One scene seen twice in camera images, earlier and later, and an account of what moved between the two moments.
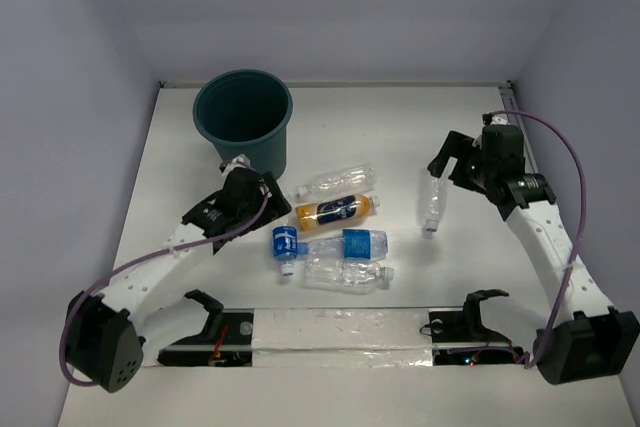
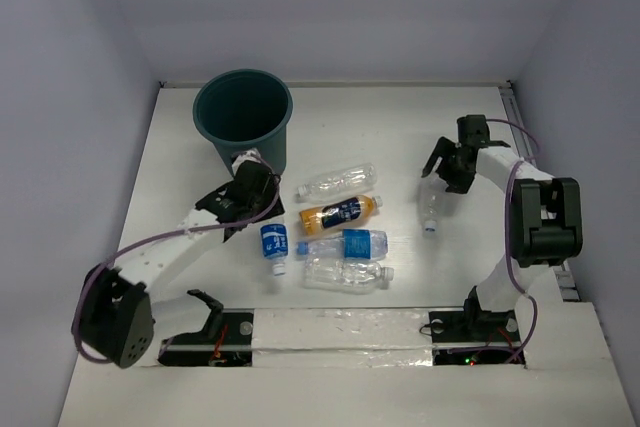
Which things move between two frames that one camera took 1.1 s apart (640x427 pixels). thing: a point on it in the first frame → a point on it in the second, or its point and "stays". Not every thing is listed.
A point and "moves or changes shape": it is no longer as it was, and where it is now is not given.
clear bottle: x=344 y=183 stays
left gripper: x=273 y=195 stays
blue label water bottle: x=352 y=244 stays
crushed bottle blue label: x=285 y=247 moves or changes shape
